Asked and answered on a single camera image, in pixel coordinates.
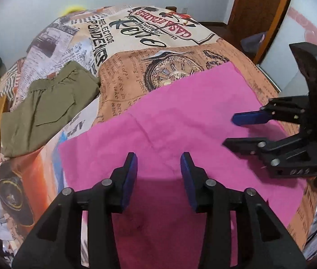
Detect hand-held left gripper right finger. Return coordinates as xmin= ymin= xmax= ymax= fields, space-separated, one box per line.
xmin=181 ymin=152 xmax=308 ymax=269

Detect wooden door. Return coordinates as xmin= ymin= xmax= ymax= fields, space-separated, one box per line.
xmin=227 ymin=0 xmax=296 ymax=65

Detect pink cloth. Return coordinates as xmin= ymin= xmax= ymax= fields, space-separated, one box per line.
xmin=59 ymin=62 xmax=308 ymax=269

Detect olive green pants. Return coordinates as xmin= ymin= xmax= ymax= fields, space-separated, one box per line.
xmin=0 ymin=61 xmax=101 ymax=158

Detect printed blanket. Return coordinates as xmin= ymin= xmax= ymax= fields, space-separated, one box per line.
xmin=0 ymin=4 xmax=317 ymax=260

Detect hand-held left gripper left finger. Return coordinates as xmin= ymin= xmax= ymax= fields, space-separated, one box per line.
xmin=12 ymin=152 xmax=138 ymax=269

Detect white panel with pink print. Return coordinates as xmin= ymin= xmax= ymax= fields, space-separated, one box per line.
xmin=260 ymin=0 xmax=317 ymax=93

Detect yellow object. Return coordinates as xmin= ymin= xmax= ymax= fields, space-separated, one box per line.
xmin=59 ymin=4 xmax=87 ymax=16

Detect dark blue-grey bag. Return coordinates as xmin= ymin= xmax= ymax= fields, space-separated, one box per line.
xmin=240 ymin=32 xmax=267 ymax=60

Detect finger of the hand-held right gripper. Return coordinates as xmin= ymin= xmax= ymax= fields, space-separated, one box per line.
xmin=231 ymin=95 xmax=310 ymax=126
xmin=222 ymin=133 xmax=317 ymax=179

